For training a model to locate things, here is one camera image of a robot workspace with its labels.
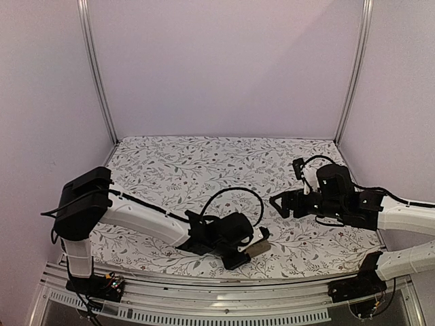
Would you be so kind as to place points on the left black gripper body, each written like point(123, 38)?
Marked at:
point(232, 264)

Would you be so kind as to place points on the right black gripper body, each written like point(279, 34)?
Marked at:
point(301, 209)

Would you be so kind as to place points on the white remote control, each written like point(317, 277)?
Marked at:
point(258, 248)

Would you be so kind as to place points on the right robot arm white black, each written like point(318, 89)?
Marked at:
point(330, 192)

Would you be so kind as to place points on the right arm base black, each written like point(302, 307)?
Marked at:
point(365, 282)

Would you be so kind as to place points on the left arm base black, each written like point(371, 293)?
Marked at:
point(109, 287)

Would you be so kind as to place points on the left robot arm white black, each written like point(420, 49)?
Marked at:
point(94, 198)

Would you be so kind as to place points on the floral patterned table mat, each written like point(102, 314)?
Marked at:
point(223, 175)

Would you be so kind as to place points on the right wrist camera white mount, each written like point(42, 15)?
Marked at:
point(307, 175)

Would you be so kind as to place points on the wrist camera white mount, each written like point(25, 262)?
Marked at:
point(260, 234)
point(307, 175)

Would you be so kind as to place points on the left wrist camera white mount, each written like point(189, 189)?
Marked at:
point(260, 234)

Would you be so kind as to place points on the front aluminium rail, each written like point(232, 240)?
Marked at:
point(152, 298)

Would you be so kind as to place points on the right aluminium frame post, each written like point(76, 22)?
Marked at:
point(358, 62)

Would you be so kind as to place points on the aluminium frame post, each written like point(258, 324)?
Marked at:
point(358, 62)
point(91, 52)

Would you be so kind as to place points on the left aluminium frame post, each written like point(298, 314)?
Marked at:
point(91, 52)

